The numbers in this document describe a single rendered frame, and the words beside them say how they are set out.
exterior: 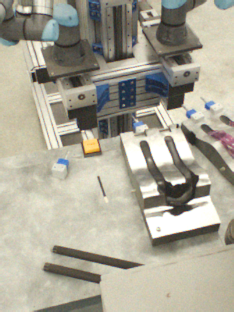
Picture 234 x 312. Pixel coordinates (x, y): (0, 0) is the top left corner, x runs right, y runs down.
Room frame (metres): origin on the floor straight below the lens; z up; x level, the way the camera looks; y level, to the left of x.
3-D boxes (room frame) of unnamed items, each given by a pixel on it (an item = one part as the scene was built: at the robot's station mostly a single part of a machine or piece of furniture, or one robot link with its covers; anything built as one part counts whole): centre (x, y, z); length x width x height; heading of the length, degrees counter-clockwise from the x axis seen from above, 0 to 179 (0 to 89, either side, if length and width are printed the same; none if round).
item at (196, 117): (1.38, -0.26, 0.86); 0.13 x 0.05 x 0.05; 32
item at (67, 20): (1.55, 0.29, 1.20); 0.13 x 0.12 x 0.14; 83
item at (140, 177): (1.01, -0.13, 0.87); 0.50 x 0.26 x 0.14; 15
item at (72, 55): (1.55, 0.29, 1.09); 0.15 x 0.15 x 0.10
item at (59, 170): (1.11, 0.29, 0.83); 0.13 x 0.05 x 0.05; 167
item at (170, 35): (1.71, -0.18, 1.09); 0.15 x 0.15 x 0.10
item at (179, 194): (1.03, -0.14, 0.92); 0.35 x 0.16 x 0.09; 15
